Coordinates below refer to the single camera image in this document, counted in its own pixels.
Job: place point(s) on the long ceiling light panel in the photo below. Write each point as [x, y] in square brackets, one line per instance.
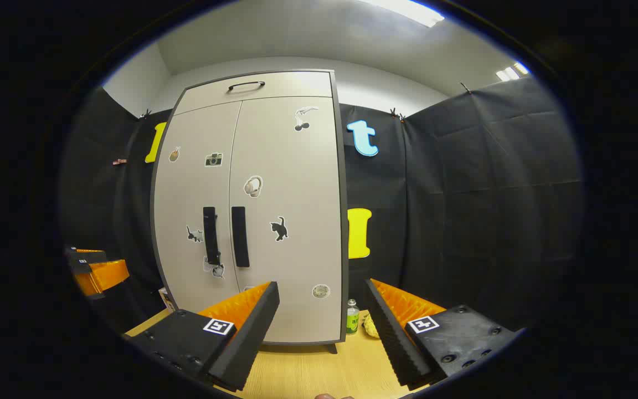
[407, 10]

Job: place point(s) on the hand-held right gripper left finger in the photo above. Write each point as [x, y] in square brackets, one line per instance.
[252, 332]

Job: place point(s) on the grey cabinet door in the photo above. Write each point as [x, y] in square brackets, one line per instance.
[186, 199]
[297, 249]

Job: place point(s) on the black backdrop cloth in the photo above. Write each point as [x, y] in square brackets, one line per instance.
[463, 194]

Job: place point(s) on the grey cabinet drawer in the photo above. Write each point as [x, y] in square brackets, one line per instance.
[297, 86]

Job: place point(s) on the grey double-door shoe cabinet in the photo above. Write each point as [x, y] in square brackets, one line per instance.
[343, 221]

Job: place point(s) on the small ceiling light panel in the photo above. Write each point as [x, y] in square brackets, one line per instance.
[513, 71]

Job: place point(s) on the green label bottle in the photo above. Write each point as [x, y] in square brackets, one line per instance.
[353, 320]

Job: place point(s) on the white spine book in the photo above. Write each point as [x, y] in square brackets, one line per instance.
[167, 299]

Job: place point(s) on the yellow crumpled object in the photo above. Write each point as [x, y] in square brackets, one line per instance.
[371, 327]

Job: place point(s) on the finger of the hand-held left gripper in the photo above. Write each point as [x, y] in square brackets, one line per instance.
[106, 277]
[89, 263]

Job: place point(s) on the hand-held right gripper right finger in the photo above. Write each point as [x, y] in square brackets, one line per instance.
[394, 338]

